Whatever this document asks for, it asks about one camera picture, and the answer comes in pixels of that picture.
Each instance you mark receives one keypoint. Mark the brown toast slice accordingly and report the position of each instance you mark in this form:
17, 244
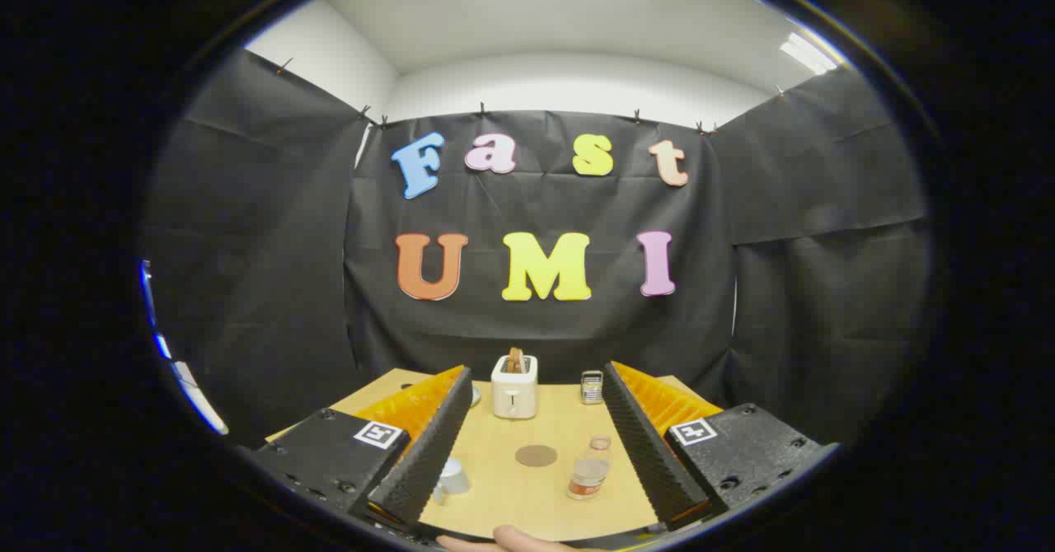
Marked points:
516, 360

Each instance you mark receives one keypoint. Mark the white toaster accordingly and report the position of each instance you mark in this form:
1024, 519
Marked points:
514, 395

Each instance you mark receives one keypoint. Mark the brown round coaster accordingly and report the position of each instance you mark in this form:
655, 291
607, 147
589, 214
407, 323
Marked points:
536, 456

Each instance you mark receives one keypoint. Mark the small ceiling light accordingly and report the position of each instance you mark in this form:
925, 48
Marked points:
808, 53

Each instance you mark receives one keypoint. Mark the wooden table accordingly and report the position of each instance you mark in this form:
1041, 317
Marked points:
569, 445

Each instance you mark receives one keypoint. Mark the white cup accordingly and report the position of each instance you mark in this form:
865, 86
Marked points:
451, 478

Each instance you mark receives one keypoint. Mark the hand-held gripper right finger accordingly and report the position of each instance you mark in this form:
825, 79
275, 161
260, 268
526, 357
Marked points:
647, 453

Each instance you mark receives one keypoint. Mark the clear juice bottle red label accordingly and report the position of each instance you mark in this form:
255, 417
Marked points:
588, 474

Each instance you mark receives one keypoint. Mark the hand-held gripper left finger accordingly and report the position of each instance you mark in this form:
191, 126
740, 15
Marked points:
420, 461

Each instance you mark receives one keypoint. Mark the black backdrop cloth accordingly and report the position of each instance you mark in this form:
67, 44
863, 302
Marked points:
536, 206

